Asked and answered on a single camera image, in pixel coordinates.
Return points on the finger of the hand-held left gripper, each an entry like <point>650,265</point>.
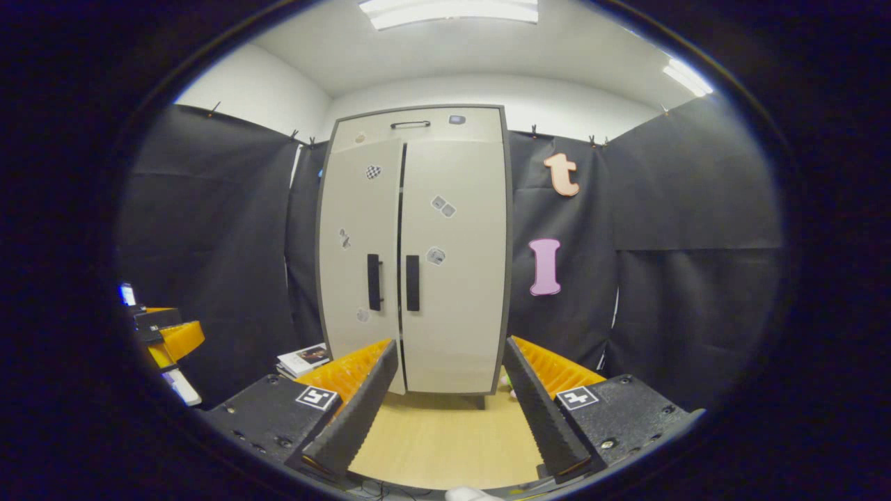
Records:
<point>182,339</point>
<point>159,320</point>

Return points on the black backdrop cloth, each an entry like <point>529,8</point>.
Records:
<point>696,313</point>

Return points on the white book with dark picture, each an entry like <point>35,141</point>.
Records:
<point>306,356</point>

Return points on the grey book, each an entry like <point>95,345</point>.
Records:
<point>289,374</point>

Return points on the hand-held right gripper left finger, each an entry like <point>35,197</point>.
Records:
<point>358,417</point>

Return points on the grey shoe cabinet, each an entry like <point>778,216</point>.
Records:
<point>473,136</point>

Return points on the ceiling light panel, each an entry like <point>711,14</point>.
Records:
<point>689,76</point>
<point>452,12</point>

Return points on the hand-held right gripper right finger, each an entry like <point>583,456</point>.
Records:
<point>539,417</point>

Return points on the grey shoe cabinet door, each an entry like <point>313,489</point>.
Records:
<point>466,313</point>
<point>355,209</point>

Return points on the white side desk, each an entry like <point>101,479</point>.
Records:
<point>182,388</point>

